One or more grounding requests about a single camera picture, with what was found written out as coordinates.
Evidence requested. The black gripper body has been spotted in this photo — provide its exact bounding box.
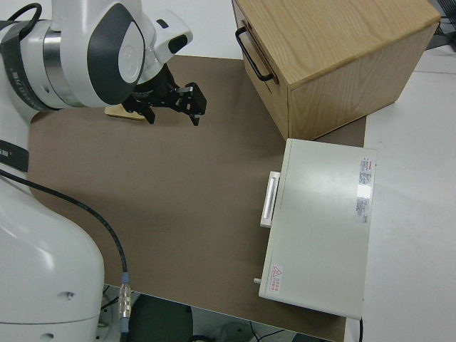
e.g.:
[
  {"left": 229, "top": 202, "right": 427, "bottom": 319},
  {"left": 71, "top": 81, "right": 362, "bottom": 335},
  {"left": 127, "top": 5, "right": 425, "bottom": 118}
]
[{"left": 124, "top": 65, "right": 187, "bottom": 108}]

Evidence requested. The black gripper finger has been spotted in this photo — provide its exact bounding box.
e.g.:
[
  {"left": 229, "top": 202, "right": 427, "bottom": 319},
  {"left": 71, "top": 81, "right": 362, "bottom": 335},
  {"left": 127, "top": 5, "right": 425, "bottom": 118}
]
[
  {"left": 177, "top": 82, "right": 208, "bottom": 127},
  {"left": 124, "top": 103, "right": 156, "bottom": 125}
]

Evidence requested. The wooden mug rack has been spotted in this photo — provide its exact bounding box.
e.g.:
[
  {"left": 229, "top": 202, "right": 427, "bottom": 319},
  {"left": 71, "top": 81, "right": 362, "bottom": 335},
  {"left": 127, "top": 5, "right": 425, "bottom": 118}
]
[{"left": 104, "top": 105, "right": 144, "bottom": 122}]

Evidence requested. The brown table mat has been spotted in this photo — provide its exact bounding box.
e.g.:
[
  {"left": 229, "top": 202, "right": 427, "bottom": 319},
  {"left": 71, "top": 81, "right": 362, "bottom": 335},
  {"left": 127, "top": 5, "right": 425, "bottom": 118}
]
[{"left": 26, "top": 55, "right": 368, "bottom": 341}]

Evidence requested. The light wooden box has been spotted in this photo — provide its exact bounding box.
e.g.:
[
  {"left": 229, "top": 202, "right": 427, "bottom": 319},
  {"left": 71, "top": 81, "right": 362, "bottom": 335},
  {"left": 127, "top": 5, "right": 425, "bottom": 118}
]
[{"left": 232, "top": 0, "right": 441, "bottom": 142}]

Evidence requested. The white toaster oven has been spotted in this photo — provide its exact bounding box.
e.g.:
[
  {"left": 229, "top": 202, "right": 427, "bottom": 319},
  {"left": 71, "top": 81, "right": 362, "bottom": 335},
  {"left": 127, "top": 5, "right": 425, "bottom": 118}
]
[{"left": 253, "top": 138, "right": 378, "bottom": 320}]

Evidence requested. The black box handle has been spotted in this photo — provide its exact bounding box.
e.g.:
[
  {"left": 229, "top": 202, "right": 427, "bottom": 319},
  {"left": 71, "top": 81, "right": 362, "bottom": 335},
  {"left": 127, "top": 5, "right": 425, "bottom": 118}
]
[{"left": 234, "top": 27, "right": 275, "bottom": 83}]

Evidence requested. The black base cable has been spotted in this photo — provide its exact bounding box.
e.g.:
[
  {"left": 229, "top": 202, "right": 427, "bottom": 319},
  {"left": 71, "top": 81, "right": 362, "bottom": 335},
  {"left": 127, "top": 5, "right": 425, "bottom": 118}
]
[{"left": 0, "top": 168, "right": 133, "bottom": 336}]

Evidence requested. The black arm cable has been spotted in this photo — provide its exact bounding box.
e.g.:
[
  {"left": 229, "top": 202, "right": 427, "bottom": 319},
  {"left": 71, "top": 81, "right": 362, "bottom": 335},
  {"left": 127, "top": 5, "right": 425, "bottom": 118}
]
[{"left": 0, "top": 2, "right": 44, "bottom": 33}]

